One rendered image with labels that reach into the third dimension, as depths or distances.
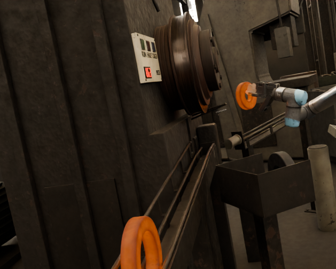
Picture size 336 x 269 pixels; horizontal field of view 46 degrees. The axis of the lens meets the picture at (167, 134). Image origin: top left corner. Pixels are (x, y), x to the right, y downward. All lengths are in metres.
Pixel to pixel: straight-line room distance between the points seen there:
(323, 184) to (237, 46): 2.40
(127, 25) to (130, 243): 0.86
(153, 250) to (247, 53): 3.75
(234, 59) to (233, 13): 0.50
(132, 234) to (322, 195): 1.88
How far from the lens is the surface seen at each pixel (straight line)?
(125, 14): 1.46
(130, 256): 0.81
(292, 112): 2.10
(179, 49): 1.67
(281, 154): 1.35
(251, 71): 4.52
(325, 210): 2.61
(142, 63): 1.45
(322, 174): 2.54
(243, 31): 4.55
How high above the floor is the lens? 1.02
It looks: 6 degrees down
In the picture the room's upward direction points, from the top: 10 degrees counter-clockwise
